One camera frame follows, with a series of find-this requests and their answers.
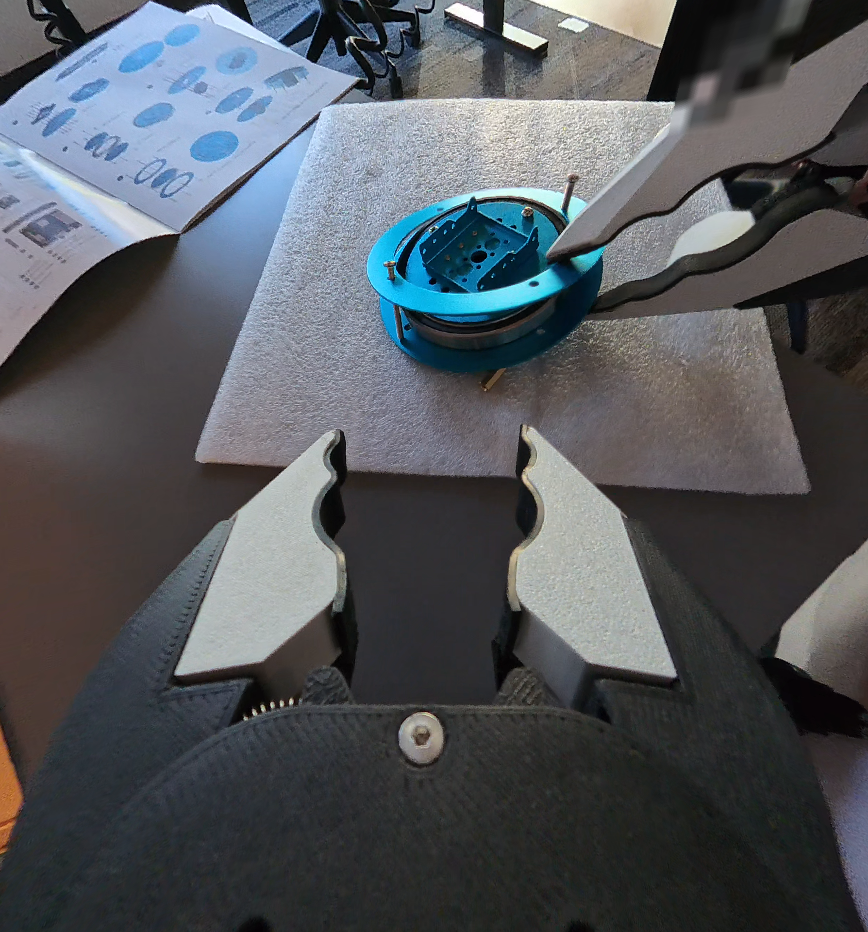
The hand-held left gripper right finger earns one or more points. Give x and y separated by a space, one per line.
594 582

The white foam sheet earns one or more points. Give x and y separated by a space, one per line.
332 364

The brass standoff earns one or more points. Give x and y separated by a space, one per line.
492 382

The white floor plate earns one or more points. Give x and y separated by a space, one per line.
574 25

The open instruction booklet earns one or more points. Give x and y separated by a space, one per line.
55 291

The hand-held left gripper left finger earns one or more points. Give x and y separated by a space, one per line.
266 582

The long metal screw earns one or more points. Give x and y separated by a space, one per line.
389 268
569 193

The blue metal turntable assembly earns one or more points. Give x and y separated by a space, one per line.
470 280

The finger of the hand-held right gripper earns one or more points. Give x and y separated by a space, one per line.
732 138
805 262

